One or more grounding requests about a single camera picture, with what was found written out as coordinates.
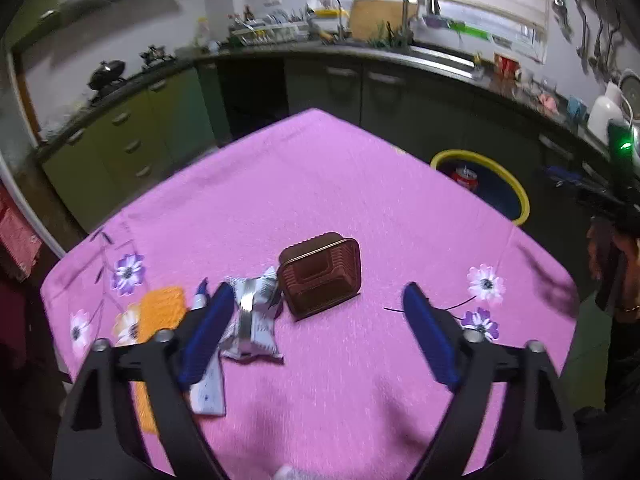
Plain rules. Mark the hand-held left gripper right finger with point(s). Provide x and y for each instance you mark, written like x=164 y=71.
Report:
x=430 y=335

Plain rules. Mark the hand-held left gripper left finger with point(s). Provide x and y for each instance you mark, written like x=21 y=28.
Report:
x=207 y=330

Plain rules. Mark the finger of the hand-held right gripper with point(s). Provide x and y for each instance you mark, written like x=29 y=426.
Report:
x=565 y=176

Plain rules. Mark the silver snack wrapper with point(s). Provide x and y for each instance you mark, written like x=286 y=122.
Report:
x=255 y=320

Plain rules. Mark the blue bin with yellow rim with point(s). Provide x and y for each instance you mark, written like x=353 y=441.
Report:
x=500 y=200

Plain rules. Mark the red soda can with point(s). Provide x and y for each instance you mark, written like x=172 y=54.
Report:
x=465 y=177

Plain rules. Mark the brown plastic tray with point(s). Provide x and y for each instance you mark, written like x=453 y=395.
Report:
x=320 y=280

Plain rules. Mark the person's right hand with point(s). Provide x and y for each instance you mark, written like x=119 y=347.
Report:
x=597 y=255

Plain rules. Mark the orange waffle sponge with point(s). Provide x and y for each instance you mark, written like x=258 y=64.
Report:
x=160 y=310

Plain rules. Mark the small blue box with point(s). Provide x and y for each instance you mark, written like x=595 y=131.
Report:
x=576 y=109

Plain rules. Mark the white jug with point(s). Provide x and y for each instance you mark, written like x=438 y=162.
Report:
x=602 y=115

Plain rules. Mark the red mug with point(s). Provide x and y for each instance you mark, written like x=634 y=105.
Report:
x=506 y=66

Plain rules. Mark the hanging metal ladle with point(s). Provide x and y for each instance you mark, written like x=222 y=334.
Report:
x=561 y=5
x=599 y=35
x=583 y=35
x=615 y=45

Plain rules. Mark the green packet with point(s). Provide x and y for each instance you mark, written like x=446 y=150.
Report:
x=470 y=31

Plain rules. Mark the steel sink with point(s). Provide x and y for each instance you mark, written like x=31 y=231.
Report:
x=440 y=55

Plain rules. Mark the pink floral tablecloth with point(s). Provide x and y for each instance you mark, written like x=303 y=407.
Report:
x=325 y=185

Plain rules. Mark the green base cabinets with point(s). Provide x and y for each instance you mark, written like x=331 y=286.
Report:
x=125 y=145

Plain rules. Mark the red checked apron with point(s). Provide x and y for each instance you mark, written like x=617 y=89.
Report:
x=17 y=235

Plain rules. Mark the tall steel faucet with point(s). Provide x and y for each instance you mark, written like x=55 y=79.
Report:
x=407 y=0

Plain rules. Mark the wooden cutting board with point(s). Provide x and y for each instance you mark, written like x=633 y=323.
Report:
x=375 y=20

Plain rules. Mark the dark base cabinets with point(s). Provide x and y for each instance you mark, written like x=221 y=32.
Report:
x=325 y=85

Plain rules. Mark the black wok with lid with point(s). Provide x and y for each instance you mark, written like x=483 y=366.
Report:
x=107 y=75

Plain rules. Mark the small steel faucet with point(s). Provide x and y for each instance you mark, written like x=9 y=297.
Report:
x=341 y=15

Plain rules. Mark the small steel pot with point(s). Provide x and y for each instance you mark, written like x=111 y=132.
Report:
x=156 y=56

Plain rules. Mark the yellow oil bottle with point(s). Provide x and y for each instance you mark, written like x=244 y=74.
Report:
x=202 y=32

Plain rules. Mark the dish rack with dishes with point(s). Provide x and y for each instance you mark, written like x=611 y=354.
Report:
x=270 y=32

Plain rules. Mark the dark sauce bottles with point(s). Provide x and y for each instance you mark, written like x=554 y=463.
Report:
x=247 y=12

